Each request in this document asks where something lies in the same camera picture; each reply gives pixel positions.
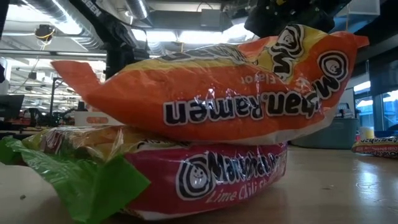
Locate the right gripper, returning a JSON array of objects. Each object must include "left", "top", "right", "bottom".
[{"left": 244, "top": 0, "right": 352, "bottom": 39}]

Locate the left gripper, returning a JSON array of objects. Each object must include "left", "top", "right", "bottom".
[{"left": 105, "top": 30, "right": 150, "bottom": 81}]

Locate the orange Maruchan ramen pack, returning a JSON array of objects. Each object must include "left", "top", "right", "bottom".
[
  {"left": 86, "top": 116, "right": 109, "bottom": 124},
  {"left": 51, "top": 24, "right": 370, "bottom": 146}
]

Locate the green lime chili ramen pack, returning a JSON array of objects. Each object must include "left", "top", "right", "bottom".
[
  {"left": 0, "top": 125, "right": 289, "bottom": 224},
  {"left": 351, "top": 136, "right": 398, "bottom": 159}
]

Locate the white plastic bin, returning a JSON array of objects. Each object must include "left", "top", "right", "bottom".
[{"left": 73, "top": 110, "right": 124, "bottom": 127}]

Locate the black metal stand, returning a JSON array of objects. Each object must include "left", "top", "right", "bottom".
[{"left": 49, "top": 77, "right": 73, "bottom": 113}]

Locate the grey ceiling unit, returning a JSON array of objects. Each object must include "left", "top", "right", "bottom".
[{"left": 200, "top": 8, "right": 225, "bottom": 29}]

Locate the hanging yellow black reel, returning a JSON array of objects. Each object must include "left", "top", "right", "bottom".
[{"left": 34, "top": 24, "right": 56, "bottom": 42}]

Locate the white board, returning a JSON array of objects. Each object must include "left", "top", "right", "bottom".
[{"left": 337, "top": 88, "right": 355, "bottom": 119}]

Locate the grey device on stand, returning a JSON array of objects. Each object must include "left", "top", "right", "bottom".
[{"left": 337, "top": 102, "right": 351, "bottom": 118}]

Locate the black computer monitor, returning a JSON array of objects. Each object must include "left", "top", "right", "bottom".
[{"left": 0, "top": 95, "right": 25, "bottom": 119}]

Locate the teal plastic bin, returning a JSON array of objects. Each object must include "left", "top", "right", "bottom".
[{"left": 289, "top": 117, "right": 361, "bottom": 150}]

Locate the yellow container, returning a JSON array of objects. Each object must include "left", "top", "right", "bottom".
[{"left": 359, "top": 126, "right": 376, "bottom": 141}]

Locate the blue bin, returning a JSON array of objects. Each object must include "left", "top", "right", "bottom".
[{"left": 374, "top": 129, "right": 398, "bottom": 139}]

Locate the round silver ventilation duct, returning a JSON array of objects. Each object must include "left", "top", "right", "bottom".
[{"left": 125, "top": 0, "right": 150, "bottom": 20}]

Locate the long corrugated ventilation duct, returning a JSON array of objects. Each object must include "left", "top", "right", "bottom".
[{"left": 18, "top": 0, "right": 106, "bottom": 52}]

